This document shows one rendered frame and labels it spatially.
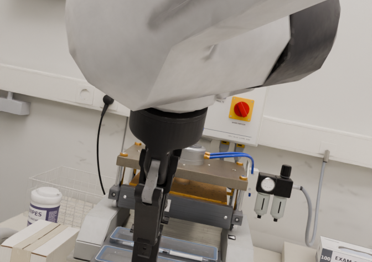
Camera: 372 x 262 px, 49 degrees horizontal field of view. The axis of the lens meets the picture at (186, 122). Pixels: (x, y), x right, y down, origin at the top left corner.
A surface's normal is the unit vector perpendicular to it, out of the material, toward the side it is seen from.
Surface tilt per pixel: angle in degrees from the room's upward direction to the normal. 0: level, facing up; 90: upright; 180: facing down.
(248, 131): 90
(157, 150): 112
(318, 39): 97
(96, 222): 41
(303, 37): 95
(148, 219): 126
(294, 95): 90
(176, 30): 121
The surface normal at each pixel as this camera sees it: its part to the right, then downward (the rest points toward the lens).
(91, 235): 0.08, -0.68
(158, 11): -0.70, 0.17
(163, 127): -0.10, 0.47
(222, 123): -0.08, 0.10
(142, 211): -0.19, 0.65
